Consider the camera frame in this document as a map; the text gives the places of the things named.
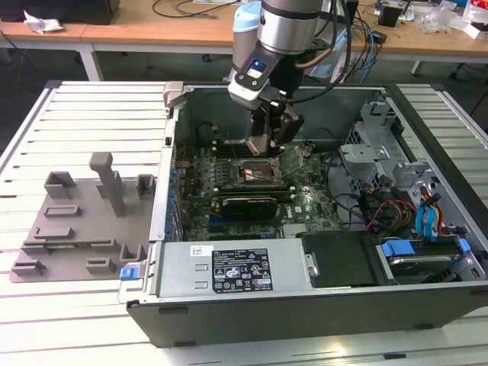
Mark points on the small black adapter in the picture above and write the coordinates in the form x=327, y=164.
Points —
x=379, y=36

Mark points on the small silver heatsink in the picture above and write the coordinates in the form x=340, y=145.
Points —
x=295, y=228

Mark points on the black RAM slot white clips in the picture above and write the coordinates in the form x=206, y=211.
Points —
x=251, y=188
x=223, y=150
x=223, y=142

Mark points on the black graphics card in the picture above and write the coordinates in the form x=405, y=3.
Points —
x=248, y=209

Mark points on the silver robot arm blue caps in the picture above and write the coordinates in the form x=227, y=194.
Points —
x=286, y=26

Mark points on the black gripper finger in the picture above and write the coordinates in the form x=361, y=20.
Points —
x=261, y=122
x=291, y=126

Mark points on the grey case corner latch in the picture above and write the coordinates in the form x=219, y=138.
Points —
x=173, y=93

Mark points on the grey parts rack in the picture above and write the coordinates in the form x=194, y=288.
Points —
x=95, y=236

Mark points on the silver CPU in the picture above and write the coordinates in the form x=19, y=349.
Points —
x=259, y=146

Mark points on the silver metal drive cage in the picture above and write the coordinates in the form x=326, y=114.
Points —
x=362, y=154

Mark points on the black computer box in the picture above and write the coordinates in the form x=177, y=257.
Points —
x=57, y=7

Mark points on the black plastic cover panel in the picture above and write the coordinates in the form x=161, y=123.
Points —
x=335, y=263

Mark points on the crumpled white paper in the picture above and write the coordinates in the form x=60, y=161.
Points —
x=42, y=23

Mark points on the clear plastic bag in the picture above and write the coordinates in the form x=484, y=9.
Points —
x=442, y=19

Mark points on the hard disk in blue carrier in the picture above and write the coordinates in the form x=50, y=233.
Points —
x=396, y=248

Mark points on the black labelled box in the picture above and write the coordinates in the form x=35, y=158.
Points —
x=390, y=15

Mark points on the blue plastic case latch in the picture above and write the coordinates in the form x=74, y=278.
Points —
x=129, y=274

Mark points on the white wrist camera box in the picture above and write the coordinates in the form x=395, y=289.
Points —
x=244, y=93

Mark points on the grey power supply unit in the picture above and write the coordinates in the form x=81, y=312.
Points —
x=179, y=267

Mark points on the black open PC case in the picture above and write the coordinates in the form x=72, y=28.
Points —
x=267, y=324

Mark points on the thin metal locking lever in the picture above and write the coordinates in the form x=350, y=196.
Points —
x=233, y=146

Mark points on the white red cardboard box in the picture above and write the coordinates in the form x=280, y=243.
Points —
x=478, y=28

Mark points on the CPU socket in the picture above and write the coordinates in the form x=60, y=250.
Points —
x=253, y=171

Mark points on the green motherboard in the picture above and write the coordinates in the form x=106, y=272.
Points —
x=316, y=206

